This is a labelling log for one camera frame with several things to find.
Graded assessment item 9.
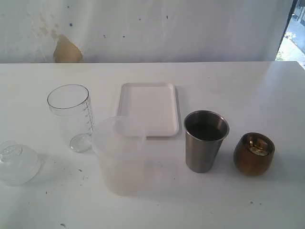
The stainless steel cup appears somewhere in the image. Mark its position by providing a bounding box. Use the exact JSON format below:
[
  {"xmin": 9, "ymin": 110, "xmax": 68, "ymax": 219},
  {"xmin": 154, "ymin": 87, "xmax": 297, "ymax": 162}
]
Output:
[{"xmin": 183, "ymin": 110, "xmax": 230, "ymax": 173}]

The brown wooden cup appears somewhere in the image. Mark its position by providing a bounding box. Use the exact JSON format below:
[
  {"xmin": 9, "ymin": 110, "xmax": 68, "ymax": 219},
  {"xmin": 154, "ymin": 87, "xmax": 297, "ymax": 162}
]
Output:
[{"xmin": 234, "ymin": 132, "xmax": 275, "ymax": 176}]

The clear plastic shaker cup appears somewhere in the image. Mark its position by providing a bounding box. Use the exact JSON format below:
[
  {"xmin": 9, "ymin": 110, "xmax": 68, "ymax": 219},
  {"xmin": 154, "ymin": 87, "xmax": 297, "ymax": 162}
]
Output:
[{"xmin": 47, "ymin": 84, "xmax": 94, "ymax": 153}]

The clear domed shaker lid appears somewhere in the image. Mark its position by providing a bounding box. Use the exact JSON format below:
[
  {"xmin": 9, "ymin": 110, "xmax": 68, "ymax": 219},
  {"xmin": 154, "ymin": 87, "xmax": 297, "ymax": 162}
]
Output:
[{"xmin": 0, "ymin": 141, "xmax": 41, "ymax": 186}]

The white rectangular tray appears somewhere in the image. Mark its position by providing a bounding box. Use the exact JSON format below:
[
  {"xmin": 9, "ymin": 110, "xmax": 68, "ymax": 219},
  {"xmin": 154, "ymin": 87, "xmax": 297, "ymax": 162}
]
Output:
[{"xmin": 116, "ymin": 83, "xmax": 180, "ymax": 137}]

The translucent plastic tub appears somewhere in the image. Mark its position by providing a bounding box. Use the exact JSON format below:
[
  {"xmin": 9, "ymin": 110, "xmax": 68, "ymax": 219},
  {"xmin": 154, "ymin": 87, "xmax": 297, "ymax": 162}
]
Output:
[{"xmin": 91, "ymin": 116, "xmax": 146, "ymax": 196}]

